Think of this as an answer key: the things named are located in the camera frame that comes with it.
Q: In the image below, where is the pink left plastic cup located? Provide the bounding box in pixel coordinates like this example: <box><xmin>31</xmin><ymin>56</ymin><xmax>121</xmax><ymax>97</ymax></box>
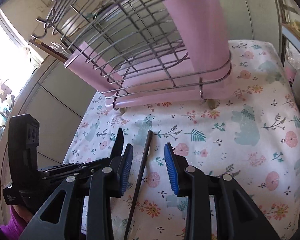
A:
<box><xmin>64</xmin><ymin>42</ymin><xmax>122</xmax><ymax>97</ymax></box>

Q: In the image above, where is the floral bear print cloth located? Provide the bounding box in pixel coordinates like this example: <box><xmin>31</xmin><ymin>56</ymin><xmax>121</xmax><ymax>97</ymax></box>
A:
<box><xmin>64</xmin><ymin>40</ymin><xmax>300</xmax><ymax>239</ymax></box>

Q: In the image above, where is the pink right plastic cup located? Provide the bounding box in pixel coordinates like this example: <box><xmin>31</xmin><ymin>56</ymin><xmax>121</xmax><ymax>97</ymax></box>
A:
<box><xmin>162</xmin><ymin>0</ymin><xmax>230</xmax><ymax>80</ymax></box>

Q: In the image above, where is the pink plastic cup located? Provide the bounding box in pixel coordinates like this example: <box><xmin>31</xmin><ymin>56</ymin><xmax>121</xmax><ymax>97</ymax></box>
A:
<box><xmin>162</xmin><ymin>0</ymin><xmax>230</xmax><ymax>80</ymax></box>
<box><xmin>64</xmin><ymin>42</ymin><xmax>122</xmax><ymax>97</ymax></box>

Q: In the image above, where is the brown chopstick gold band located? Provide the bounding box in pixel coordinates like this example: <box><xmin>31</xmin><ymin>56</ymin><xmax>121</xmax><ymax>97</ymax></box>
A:
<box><xmin>29</xmin><ymin>39</ymin><xmax>68</xmax><ymax>63</ymax></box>

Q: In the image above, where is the metal shelf rack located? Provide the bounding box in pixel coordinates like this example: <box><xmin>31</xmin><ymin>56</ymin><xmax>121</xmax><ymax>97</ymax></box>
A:
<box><xmin>276</xmin><ymin>0</ymin><xmax>300</xmax><ymax>80</ymax></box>

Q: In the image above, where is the black plastic spoon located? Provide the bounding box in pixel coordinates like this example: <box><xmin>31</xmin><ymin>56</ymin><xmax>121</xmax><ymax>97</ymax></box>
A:
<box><xmin>110</xmin><ymin>128</ymin><xmax>124</xmax><ymax>161</ymax></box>

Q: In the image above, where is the pink plastic drip tray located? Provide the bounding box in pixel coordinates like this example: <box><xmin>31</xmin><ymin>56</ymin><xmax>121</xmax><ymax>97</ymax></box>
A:
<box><xmin>98</xmin><ymin>51</ymin><xmax>232</xmax><ymax>109</ymax></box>

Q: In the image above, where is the metal wire utensil rack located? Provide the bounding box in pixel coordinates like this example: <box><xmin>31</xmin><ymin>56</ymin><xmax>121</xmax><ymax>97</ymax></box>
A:
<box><xmin>31</xmin><ymin>0</ymin><xmax>233</xmax><ymax>111</ymax></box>

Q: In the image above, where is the person's left hand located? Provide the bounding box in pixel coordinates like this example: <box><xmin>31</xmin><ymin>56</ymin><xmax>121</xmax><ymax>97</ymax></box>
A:
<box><xmin>13</xmin><ymin>205</ymin><xmax>33</xmax><ymax>223</ymax></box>

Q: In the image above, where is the thin black chopstick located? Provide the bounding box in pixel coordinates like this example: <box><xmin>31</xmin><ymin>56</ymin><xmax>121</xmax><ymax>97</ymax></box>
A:
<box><xmin>123</xmin><ymin>130</ymin><xmax>153</xmax><ymax>240</ymax></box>

